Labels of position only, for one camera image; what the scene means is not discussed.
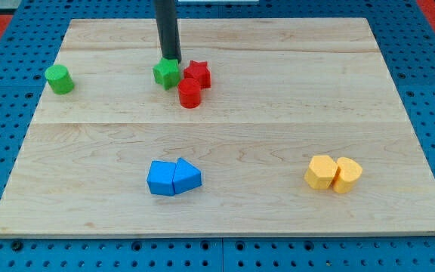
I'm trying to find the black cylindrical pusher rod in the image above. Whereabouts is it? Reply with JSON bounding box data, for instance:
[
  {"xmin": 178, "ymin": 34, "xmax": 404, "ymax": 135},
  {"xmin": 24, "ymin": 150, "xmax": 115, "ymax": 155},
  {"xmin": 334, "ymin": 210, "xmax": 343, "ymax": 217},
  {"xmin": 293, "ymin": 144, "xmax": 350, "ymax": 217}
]
[{"xmin": 153, "ymin": 0, "xmax": 182, "ymax": 63}]

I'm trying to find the green star block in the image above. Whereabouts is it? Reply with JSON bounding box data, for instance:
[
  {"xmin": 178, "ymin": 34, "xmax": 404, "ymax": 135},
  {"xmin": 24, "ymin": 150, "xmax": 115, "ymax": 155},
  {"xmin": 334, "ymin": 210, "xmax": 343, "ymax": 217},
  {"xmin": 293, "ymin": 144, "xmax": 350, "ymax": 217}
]
[{"xmin": 153, "ymin": 57, "xmax": 180, "ymax": 90}]

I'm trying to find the red star block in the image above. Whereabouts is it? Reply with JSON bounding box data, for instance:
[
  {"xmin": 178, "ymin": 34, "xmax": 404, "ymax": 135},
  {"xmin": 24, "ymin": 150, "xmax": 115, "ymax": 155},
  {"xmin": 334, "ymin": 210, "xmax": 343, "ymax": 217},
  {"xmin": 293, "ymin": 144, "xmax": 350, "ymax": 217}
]
[{"xmin": 184, "ymin": 60, "xmax": 211, "ymax": 89}]

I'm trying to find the red cylinder block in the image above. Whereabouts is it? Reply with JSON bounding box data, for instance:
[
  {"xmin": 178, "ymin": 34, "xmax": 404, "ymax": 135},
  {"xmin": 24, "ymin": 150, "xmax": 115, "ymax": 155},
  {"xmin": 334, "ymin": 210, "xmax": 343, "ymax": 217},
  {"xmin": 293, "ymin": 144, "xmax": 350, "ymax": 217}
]
[{"xmin": 177, "ymin": 78, "xmax": 202, "ymax": 109}]

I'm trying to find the green cylinder block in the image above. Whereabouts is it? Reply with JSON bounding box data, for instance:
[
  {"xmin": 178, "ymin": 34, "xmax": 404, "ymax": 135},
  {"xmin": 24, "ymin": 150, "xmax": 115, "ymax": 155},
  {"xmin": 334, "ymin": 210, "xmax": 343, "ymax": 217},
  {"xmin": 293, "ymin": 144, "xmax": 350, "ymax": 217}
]
[{"xmin": 45, "ymin": 64, "xmax": 75, "ymax": 94}]

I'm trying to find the wooden board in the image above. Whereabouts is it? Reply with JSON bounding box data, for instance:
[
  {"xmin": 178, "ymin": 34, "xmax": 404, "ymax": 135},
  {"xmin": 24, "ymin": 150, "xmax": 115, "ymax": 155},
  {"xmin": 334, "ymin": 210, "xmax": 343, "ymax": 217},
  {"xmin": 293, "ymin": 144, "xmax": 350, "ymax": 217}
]
[{"xmin": 0, "ymin": 17, "xmax": 435, "ymax": 239}]

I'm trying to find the blue triangular block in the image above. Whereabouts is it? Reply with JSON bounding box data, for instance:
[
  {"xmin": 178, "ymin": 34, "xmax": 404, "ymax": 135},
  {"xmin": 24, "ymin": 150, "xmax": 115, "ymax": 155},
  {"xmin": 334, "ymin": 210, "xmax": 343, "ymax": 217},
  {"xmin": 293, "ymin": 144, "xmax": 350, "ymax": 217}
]
[{"xmin": 173, "ymin": 158, "xmax": 202, "ymax": 194}]

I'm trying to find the blue cube block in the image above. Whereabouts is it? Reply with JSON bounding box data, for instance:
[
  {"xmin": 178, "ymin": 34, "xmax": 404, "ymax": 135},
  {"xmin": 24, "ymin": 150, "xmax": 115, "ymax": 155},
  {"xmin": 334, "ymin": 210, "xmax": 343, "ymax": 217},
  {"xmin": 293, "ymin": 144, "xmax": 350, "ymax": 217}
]
[{"xmin": 147, "ymin": 160, "xmax": 176, "ymax": 196}]

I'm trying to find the yellow hexagon block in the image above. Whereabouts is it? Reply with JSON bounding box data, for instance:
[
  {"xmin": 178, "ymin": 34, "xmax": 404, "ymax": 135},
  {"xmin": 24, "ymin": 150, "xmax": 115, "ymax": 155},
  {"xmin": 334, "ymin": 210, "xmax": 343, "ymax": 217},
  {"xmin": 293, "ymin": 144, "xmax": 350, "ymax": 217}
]
[{"xmin": 304, "ymin": 155, "xmax": 338, "ymax": 190}]

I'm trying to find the yellow heart block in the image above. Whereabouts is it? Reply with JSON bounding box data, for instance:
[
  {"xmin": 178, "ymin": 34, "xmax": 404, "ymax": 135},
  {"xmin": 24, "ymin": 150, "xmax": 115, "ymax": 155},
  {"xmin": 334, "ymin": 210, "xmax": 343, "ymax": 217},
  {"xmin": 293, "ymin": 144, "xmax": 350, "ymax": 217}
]
[{"xmin": 332, "ymin": 157, "xmax": 363, "ymax": 193}]

